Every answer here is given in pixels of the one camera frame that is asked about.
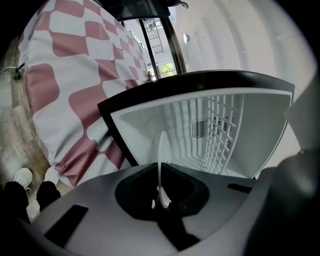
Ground white cable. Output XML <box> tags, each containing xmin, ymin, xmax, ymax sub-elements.
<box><xmin>0</xmin><ymin>65</ymin><xmax>17</xmax><ymax>76</ymax></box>

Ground person's left white shoe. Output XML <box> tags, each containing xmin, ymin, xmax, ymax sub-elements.
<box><xmin>12</xmin><ymin>167</ymin><xmax>34</xmax><ymax>193</ymax></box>

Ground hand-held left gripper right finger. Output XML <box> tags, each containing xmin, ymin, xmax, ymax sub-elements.
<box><xmin>161</xmin><ymin>161</ymin><xmax>259</xmax><ymax>243</ymax></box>

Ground red white checkered tablecloth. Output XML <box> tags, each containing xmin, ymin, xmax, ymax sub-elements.
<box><xmin>17</xmin><ymin>0</ymin><xmax>151</xmax><ymax>187</ymax></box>

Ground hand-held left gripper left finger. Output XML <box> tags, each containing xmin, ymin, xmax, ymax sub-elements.
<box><xmin>19</xmin><ymin>162</ymin><xmax>181</xmax><ymax>256</ymax></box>

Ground black metal railing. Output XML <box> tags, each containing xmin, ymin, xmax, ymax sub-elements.
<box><xmin>98</xmin><ymin>0</ymin><xmax>190</xmax><ymax>81</ymax></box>

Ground black mini fridge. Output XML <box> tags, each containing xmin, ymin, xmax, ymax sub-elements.
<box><xmin>96</xmin><ymin>70</ymin><xmax>296</xmax><ymax>181</ymax></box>

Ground person's right white shoe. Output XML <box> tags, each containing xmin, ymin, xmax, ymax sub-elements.
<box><xmin>43</xmin><ymin>166</ymin><xmax>61</xmax><ymax>186</ymax></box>

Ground white plate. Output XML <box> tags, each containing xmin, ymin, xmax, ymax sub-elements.
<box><xmin>151</xmin><ymin>131</ymin><xmax>172</xmax><ymax>210</ymax></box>

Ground person's black trousers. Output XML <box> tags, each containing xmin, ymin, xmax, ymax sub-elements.
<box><xmin>0</xmin><ymin>180</ymin><xmax>62</xmax><ymax>226</ymax></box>

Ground person's white shoe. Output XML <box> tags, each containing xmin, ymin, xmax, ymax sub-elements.
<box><xmin>12</xmin><ymin>167</ymin><xmax>34</xmax><ymax>193</ymax></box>
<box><xmin>43</xmin><ymin>166</ymin><xmax>61</xmax><ymax>186</ymax></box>

